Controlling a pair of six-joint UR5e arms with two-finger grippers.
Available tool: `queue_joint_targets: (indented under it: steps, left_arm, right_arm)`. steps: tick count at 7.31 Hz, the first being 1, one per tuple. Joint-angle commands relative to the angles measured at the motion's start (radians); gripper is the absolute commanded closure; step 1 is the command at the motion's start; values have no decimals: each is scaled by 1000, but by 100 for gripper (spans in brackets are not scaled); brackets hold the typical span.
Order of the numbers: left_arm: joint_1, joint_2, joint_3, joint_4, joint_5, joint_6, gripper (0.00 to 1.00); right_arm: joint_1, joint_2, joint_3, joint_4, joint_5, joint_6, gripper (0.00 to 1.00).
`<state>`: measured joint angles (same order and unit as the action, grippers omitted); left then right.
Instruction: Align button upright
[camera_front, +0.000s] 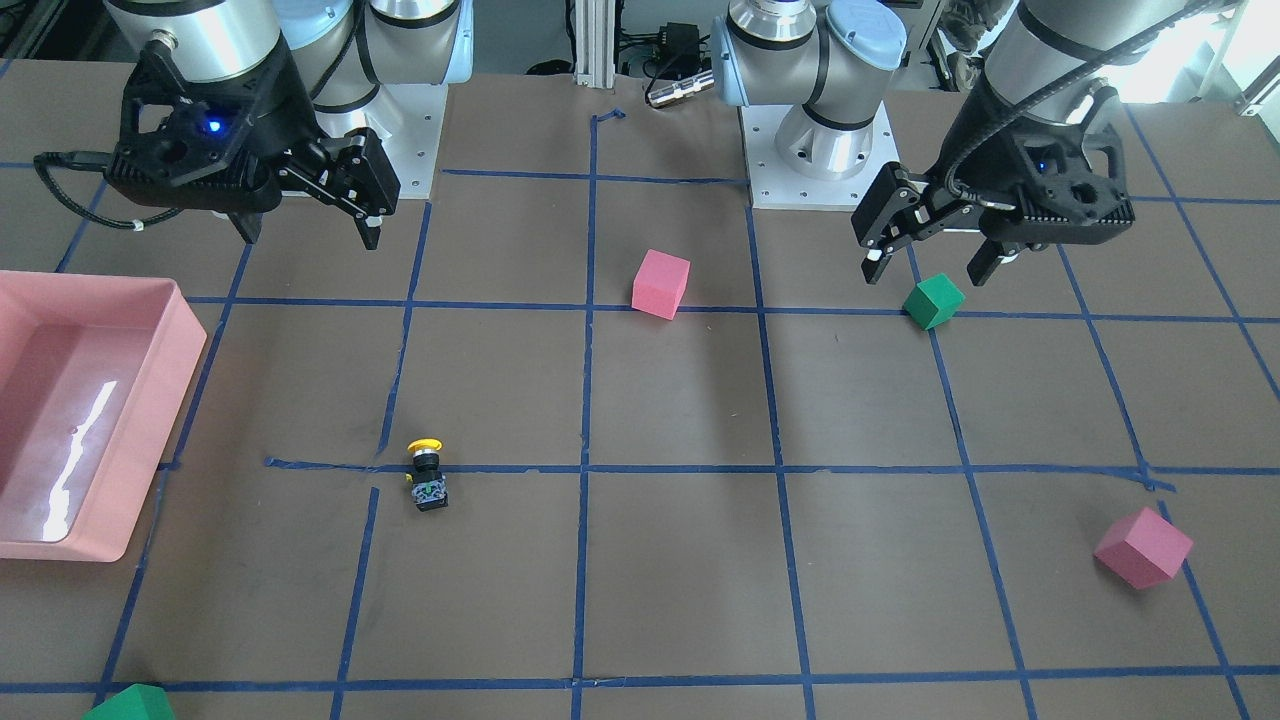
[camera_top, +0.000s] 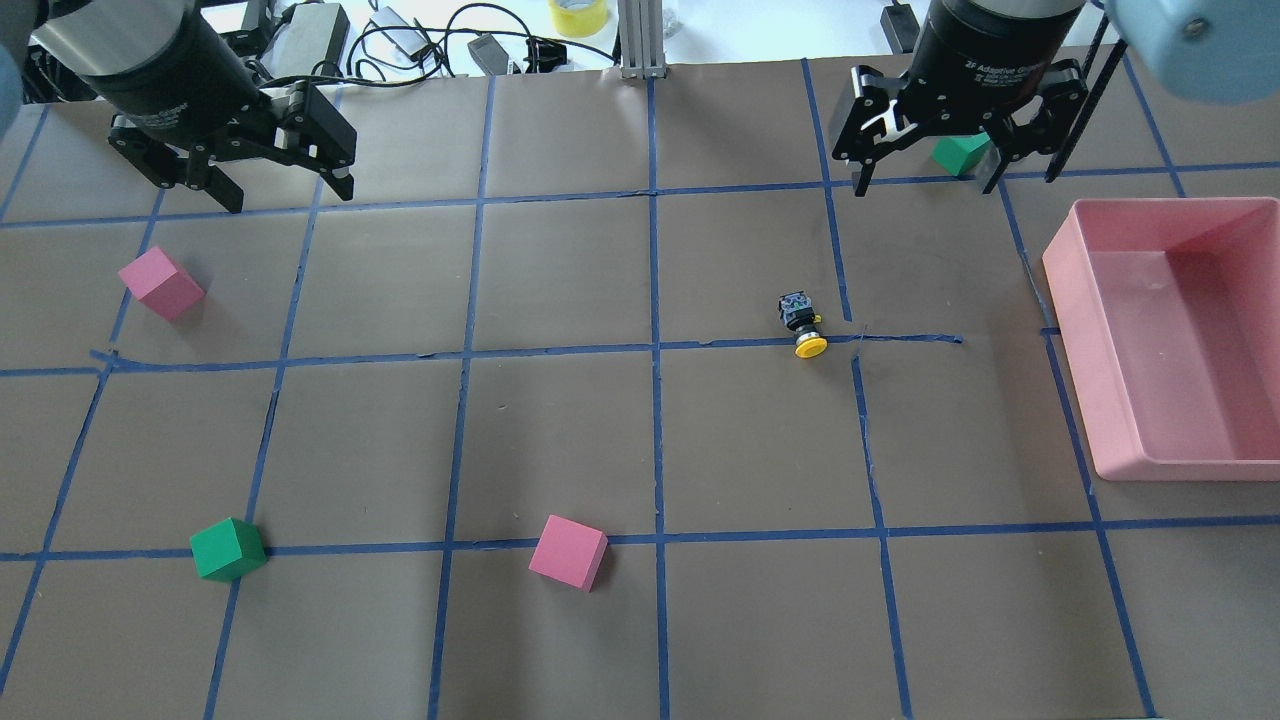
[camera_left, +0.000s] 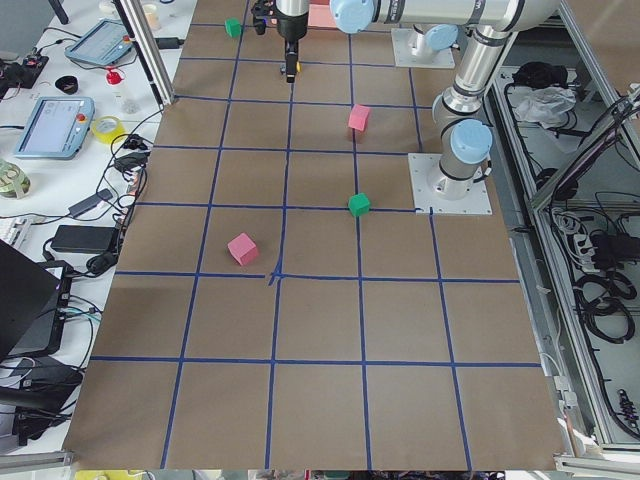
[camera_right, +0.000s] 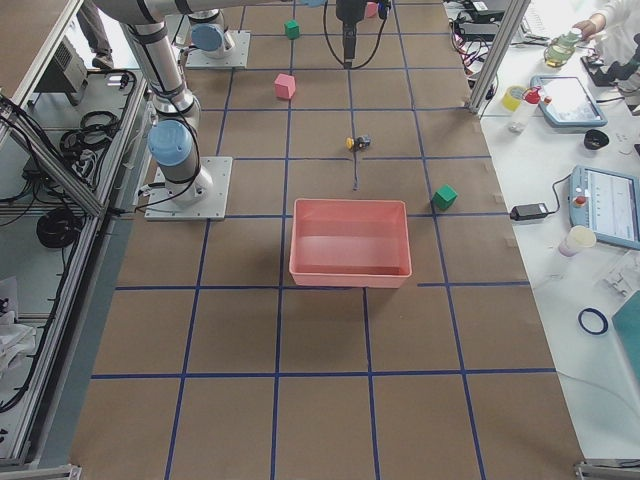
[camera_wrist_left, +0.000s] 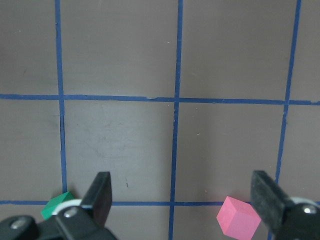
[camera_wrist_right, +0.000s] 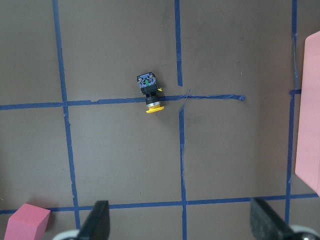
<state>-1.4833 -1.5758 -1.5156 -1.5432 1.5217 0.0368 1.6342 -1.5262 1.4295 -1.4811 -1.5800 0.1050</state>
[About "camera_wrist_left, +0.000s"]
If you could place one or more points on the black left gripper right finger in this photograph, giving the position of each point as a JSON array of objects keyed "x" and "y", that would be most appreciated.
[{"x": 287, "y": 218}]

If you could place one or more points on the green foam cube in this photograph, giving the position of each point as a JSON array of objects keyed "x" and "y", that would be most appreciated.
[{"x": 49, "y": 208}]

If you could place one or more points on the pink foam cube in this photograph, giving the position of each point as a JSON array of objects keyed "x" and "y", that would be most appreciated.
[{"x": 238, "y": 219}]

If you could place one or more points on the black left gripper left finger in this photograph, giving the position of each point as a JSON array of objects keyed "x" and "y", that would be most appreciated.
[{"x": 87, "y": 220}]

